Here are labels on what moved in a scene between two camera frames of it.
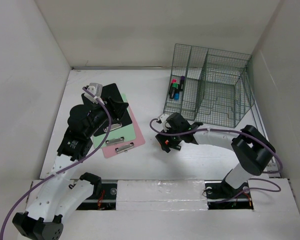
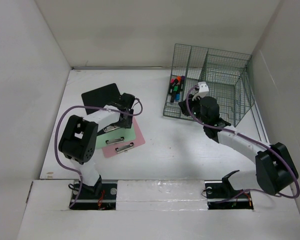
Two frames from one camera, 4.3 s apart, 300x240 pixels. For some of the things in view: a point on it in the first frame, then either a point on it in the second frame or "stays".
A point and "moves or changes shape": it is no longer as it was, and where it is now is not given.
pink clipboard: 115,149 stays
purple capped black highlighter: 182,83 stays
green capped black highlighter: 175,86 moves or changes shape
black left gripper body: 99,115 to 125,123
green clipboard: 115,136 stays
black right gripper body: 174,140 to 195,108
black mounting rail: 220,196 stays
